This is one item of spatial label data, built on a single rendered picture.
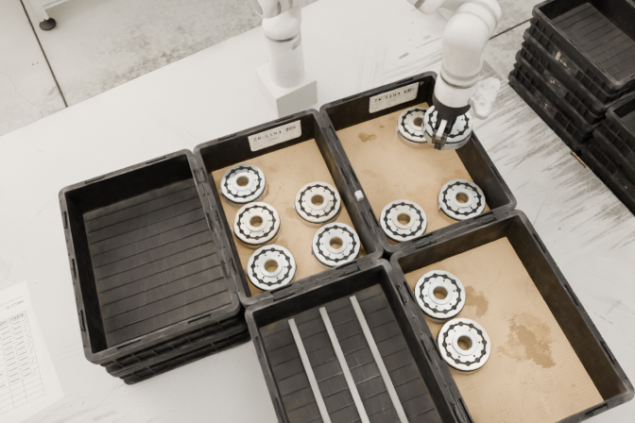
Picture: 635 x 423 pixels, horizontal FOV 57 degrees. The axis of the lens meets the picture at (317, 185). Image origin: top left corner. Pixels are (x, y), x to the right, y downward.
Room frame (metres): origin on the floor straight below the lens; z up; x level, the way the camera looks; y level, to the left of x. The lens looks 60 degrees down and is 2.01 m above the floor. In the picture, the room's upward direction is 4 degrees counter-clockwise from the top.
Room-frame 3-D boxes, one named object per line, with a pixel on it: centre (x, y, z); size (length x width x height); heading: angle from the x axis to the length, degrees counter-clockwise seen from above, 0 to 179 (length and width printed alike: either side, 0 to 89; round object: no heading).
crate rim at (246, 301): (0.60, 0.07, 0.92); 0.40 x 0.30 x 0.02; 17
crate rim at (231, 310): (0.52, 0.36, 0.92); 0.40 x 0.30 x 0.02; 17
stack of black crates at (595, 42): (1.33, -0.97, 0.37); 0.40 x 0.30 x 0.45; 26
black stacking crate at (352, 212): (0.60, 0.07, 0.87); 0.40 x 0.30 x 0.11; 17
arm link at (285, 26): (1.06, 0.06, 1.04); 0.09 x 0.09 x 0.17; 32
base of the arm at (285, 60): (1.06, 0.06, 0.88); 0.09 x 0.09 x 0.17; 35
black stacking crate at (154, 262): (0.52, 0.36, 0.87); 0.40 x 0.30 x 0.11; 17
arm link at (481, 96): (0.68, -0.28, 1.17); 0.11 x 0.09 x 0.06; 62
